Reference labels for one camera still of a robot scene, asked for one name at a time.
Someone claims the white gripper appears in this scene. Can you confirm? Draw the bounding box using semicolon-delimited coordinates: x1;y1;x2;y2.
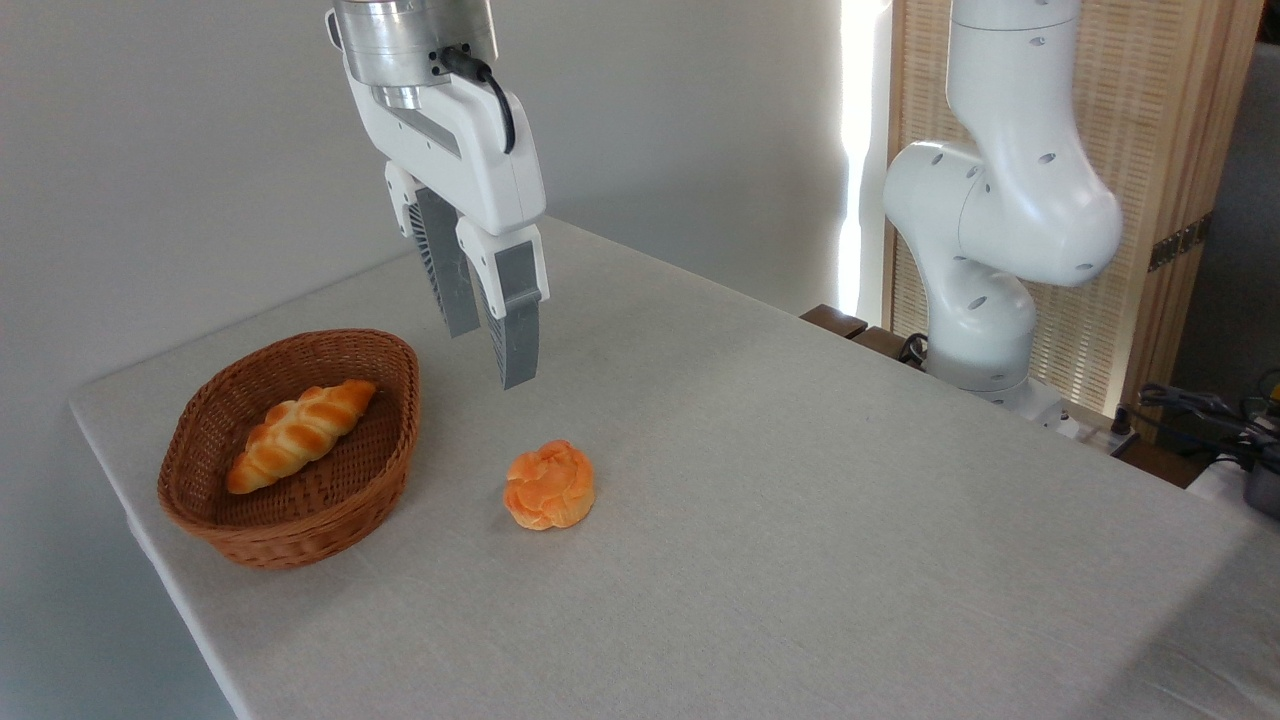
343;58;551;391

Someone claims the long braided bread loaf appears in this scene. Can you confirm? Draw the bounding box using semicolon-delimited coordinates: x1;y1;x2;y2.
225;378;379;496

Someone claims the round orange bread bun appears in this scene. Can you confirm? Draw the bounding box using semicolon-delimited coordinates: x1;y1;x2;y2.
502;439;598;532

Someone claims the brown woven wicker basket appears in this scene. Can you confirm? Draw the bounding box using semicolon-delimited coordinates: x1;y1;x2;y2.
156;328;422;572

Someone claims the dark brown wooden block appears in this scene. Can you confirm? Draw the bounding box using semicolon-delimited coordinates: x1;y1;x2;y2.
850;325;927;372
799;303;870;341

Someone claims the light grey tablecloth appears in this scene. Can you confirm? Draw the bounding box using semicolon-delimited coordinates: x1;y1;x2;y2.
67;213;1280;720

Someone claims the white power strip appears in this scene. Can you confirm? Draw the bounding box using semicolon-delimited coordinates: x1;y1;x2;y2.
1070;405;1143;459

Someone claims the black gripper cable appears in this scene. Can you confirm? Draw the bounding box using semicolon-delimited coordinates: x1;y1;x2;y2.
438;44;518;157

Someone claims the black tangled cable bundle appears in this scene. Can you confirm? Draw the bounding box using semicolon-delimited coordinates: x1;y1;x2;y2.
1136;372;1280;473

